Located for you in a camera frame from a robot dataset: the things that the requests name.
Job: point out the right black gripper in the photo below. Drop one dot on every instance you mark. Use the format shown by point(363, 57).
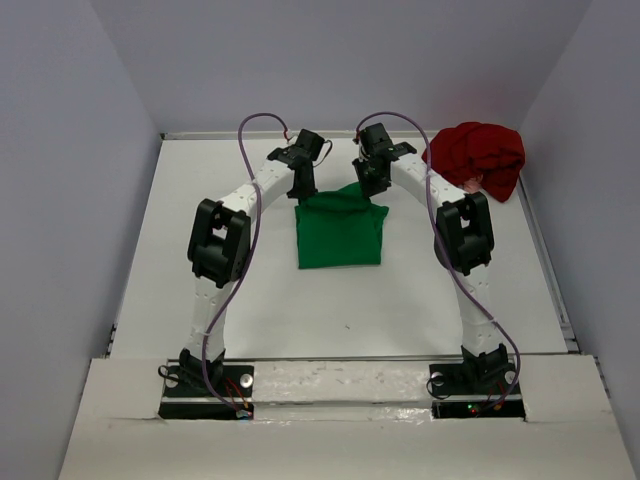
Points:
point(369, 188)

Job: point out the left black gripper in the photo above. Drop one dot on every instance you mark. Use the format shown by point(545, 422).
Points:
point(304, 192)

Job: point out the green t shirt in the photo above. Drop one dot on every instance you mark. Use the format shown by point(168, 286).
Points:
point(339, 228)

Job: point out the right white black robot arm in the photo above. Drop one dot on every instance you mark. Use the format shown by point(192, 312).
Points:
point(463, 244)

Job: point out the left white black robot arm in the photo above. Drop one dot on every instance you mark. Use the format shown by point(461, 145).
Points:
point(221, 247)

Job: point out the red t shirt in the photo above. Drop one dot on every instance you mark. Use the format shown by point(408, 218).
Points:
point(487, 155)

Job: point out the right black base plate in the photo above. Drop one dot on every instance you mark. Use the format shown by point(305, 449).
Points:
point(454, 397)

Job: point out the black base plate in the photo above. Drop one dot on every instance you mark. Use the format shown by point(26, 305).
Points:
point(454, 397)
point(184, 397)

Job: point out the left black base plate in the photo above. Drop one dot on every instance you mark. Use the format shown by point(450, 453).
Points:
point(184, 397)

